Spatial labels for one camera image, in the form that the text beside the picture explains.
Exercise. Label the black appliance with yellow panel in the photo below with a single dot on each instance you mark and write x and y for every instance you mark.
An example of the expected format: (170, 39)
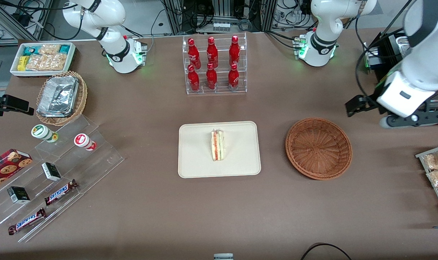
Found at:
(385, 54)

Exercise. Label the teal snack packet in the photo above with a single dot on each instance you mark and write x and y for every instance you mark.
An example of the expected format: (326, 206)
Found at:
(29, 50)
(64, 48)

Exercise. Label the clear acrylic stepped stand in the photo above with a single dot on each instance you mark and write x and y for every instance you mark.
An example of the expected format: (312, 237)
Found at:
(96, 162)

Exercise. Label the red lid white cup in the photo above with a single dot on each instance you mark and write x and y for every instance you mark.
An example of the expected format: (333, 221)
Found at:
(83, 141)

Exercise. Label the white rectangular snack bin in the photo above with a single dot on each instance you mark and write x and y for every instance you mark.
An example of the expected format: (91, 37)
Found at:
(14, 70)

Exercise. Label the cream plastic tray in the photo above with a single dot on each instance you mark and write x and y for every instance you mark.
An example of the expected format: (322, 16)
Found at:
(197, 151)

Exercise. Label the Snickers chocolate bar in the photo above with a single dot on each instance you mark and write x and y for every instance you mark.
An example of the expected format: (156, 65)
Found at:
(60, 192)
(26, 221)

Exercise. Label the light tan wicker basket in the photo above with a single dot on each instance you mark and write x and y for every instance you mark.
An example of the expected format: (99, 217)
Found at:
(81, 97)

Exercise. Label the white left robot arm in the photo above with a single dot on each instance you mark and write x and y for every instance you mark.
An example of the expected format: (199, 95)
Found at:
(426, 54)

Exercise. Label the clear acrylic bottle rack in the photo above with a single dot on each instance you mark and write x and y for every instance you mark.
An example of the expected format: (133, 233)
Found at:
(222, 77)

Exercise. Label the clear bag of crackers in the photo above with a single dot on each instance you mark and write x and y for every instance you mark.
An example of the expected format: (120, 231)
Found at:
(49, 48)
(45, 62)

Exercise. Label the black clamp device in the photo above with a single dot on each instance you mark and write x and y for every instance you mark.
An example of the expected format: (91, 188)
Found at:
(9, 104)

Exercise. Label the triangular sandwich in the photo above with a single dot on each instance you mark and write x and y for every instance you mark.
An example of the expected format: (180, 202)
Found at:
(218, 146)

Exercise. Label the red cookie box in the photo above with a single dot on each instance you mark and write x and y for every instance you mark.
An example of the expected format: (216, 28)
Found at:
(5, 168)

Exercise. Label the aluminium foil tray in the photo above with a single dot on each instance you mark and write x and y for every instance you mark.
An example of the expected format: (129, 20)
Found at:
(58, 95)

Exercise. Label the yellow snack packet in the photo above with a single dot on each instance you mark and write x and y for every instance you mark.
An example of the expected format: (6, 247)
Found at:
(22, 63)

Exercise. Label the brown round wicker basket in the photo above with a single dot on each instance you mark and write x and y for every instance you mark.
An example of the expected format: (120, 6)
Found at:
(318, 148)

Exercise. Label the grey metal block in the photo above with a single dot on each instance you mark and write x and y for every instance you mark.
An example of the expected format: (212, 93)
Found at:
(223, 256)

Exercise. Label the white power strip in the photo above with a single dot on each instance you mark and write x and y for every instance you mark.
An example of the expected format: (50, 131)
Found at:
(221, 26)

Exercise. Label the red soda bottle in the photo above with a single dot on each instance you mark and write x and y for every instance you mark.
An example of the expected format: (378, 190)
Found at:
(212, 52)
(193, 52)
(233, 77)
(234, 50)
(211, 77)
(193, 79)

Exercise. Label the small black carton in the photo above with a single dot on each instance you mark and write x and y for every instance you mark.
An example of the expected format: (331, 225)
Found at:
(51, 171)
(18, 195)

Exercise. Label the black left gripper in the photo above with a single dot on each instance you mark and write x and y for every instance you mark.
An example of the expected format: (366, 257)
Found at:
(371, 99)

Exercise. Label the stainless steel pan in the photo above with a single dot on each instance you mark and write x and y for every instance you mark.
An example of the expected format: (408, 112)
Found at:
(402, 42)

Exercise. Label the green lid white cup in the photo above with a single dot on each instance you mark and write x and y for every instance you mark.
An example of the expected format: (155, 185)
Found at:
(42, 132)

